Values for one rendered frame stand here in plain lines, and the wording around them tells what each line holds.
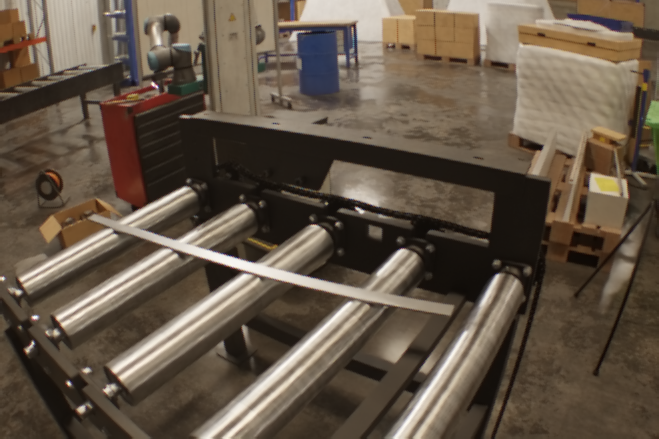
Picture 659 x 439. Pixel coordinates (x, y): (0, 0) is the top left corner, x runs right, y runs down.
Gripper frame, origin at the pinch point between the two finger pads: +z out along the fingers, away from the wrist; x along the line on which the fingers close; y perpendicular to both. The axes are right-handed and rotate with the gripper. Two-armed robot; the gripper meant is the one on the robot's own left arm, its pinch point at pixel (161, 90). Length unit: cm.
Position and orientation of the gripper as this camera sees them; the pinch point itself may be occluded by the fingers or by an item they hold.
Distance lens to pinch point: 357.4
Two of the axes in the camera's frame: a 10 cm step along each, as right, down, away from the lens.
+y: -8.9, 0.0, 4.6
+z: 1.6, 9.3, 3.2
